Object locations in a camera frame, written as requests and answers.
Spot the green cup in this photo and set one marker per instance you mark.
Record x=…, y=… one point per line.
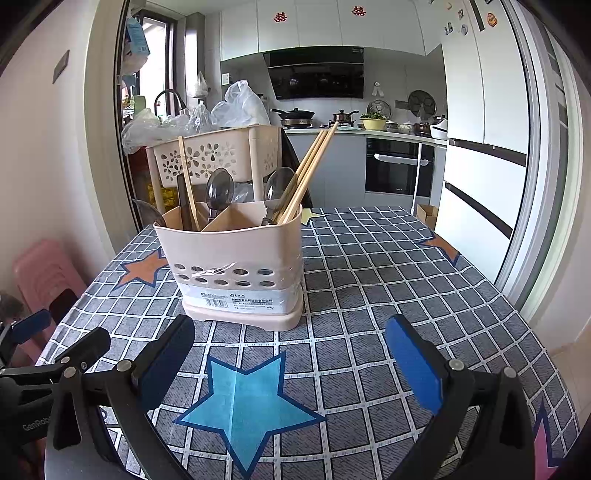
x=138, y=104

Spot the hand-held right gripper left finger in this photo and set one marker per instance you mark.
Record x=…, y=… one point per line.
x=171, y=364

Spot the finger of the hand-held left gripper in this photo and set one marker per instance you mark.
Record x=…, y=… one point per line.
x=87, y=346
x=30, y=325

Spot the crumpled clear plastic bag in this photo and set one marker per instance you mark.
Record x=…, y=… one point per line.
x=141, y=129

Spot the hanging blue white bag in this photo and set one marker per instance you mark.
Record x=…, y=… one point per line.
x=136, y=39

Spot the small clear plastic bag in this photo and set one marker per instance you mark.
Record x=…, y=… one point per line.
x=198, y=117

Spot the beige flower-cutout storage cart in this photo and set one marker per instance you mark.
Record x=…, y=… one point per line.
x=207, y=154

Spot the yellow packet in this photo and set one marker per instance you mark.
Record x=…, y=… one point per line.
x=159, y=194

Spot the cardboard box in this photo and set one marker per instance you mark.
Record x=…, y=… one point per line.
x=425, y=214

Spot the black range hood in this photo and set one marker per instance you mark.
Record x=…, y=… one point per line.
x=318, y=78

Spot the grey kitchen counter cabinet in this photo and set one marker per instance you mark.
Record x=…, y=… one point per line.
x=341, y=161

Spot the beige plastic utensil holder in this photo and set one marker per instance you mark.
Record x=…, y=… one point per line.
x=240, y=286

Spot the white upper kitchen cabinets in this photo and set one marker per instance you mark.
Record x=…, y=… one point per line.
x=314, y=23

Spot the group of fridge magnets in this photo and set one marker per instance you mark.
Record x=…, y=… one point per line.
x=464, y=23

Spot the steel pot with lid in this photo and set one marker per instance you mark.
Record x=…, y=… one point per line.
x=344, y=116

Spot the black arched faucet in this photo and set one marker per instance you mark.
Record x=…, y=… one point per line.
x=169, y=91

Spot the black knife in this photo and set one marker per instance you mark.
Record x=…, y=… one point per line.
x=183, y=203

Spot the black built-in oven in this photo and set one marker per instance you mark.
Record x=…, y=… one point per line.
x=397, y=175

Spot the pink plastic stool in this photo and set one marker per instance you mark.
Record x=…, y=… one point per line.
x=44, y=272

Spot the black wok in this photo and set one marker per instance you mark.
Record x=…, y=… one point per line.
x=295, y=114

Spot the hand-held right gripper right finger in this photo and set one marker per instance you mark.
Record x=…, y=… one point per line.
x=411, y=364

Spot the white rice cooker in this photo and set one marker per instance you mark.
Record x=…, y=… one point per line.
x=438, y=128

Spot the grey checked star tablecloth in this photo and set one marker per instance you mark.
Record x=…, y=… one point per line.
x=369, y=300

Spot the hanging clear plastic bag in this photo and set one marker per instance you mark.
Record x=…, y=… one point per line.
x=201, y=83

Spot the large white plastic bag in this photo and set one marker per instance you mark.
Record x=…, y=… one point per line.
x=242, y=108

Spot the white refrigerator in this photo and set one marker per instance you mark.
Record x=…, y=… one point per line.
x=475, y=115

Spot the grey wall switch panel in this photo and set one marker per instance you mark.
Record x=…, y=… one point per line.
x=61, y=66

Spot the round metal steamer rack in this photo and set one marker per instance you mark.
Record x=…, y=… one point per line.
x=421, y=101

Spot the yellow bowl with greens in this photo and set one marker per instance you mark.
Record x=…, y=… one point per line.
x=373, y=123

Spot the clear plastic bag on shelf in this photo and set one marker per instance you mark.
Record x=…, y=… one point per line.
x=242, y=191

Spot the white mop pole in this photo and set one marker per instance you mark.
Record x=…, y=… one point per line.
x=418, y=180

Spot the black plastic bag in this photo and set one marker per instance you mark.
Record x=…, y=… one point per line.
x=288, y=152

